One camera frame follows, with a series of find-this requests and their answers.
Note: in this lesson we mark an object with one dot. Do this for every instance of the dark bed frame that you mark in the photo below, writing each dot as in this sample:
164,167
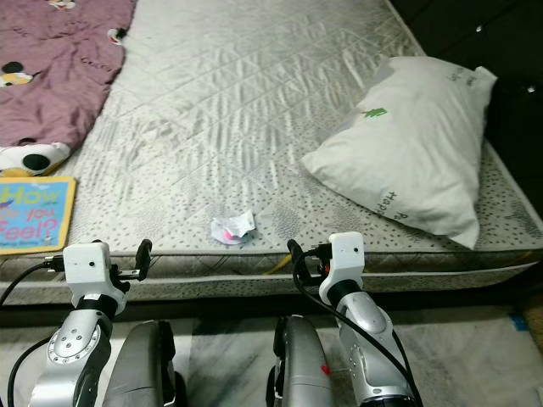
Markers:
221,310

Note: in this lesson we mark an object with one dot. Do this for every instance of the silver robot leg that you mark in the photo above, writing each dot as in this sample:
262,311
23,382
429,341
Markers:
301,365
153,365

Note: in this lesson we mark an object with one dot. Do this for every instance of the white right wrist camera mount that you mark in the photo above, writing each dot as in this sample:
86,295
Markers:
344,256

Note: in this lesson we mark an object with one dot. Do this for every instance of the purple cartoon mouse blanket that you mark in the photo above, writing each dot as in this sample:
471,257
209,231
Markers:
51,76

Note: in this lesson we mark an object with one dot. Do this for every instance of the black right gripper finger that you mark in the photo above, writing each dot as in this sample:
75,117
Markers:
296,257

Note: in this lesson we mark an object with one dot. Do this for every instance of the white pink wrapper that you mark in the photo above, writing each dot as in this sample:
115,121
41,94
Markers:
231,229

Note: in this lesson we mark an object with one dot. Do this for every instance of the grey quilted mattress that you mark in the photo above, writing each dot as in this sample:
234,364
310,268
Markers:
221,102

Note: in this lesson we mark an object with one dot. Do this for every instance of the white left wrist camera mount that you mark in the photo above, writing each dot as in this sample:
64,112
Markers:
89,267

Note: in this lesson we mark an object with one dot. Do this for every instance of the blue tape piece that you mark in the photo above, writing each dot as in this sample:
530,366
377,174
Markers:
516,322

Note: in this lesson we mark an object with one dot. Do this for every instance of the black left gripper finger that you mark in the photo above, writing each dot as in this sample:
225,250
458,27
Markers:
144,253

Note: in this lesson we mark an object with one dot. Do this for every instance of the silver right robot leg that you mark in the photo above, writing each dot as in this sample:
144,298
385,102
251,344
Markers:
301,365

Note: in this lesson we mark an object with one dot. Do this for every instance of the white pillow with green tree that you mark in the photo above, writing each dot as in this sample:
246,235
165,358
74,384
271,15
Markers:
407,144

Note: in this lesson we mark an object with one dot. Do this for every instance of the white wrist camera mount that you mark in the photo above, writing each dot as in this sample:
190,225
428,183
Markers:
344,256
89,267

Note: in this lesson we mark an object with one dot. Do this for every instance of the blue yellow children's book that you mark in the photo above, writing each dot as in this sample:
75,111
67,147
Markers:
34,216

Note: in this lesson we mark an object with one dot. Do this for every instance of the silver left robot leg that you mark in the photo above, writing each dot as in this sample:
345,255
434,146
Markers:
153,365

